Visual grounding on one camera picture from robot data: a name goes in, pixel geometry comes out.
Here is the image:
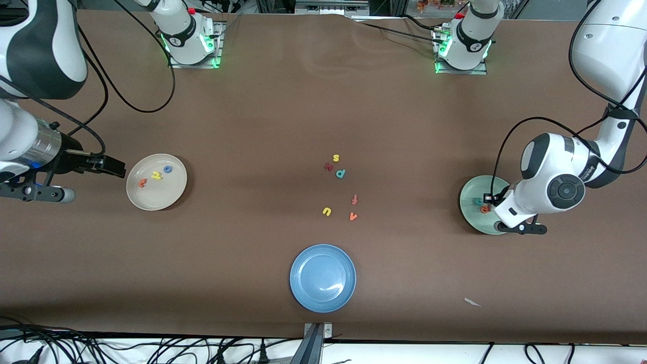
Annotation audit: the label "pale green plate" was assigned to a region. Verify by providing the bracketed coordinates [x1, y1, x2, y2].
[459, 175, 511, 236]

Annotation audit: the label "beige brown plate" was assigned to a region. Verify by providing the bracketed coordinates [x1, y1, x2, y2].
[126, 154, 188, 211]

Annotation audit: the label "blue plate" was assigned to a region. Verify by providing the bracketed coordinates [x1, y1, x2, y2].
[290, 244, 357, 313]

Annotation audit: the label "large table cover sheet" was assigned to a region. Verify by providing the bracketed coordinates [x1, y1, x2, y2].
[0, 9, 647, 345]

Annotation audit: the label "orange flower decoration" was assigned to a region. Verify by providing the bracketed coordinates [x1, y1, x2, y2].
[416, 0, 470, 13]

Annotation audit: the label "grey metal box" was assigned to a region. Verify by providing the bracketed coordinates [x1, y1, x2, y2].
[295, 0, 370, 15]

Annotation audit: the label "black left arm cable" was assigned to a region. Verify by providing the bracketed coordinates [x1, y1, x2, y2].
[493, 0, 647, 199]

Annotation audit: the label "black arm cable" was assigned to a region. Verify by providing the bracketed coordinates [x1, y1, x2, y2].
[0, 0, 176, 157]
[493, 0, 647, 199]

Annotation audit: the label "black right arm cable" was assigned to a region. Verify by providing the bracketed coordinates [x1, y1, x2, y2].
[0, 0, 176, 157]

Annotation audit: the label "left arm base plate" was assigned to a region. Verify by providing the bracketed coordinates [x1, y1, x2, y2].
[434, 28, 488, 75]

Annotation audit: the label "looped black floor cable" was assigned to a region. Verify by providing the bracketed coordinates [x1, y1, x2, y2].
[525, 343, 577, 364]

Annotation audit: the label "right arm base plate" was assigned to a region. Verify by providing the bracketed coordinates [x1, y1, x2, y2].
[168, 21, 223, 69]

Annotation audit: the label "tangled black floor cables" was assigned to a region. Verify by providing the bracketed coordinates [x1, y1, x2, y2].
[0, 316, 289, 364]

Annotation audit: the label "black base power cable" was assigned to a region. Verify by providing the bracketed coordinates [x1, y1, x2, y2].
[352, 14, 446, 46]

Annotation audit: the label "short aluminium profile bracket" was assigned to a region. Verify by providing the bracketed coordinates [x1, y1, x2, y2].
[291, 322, 334, 364]

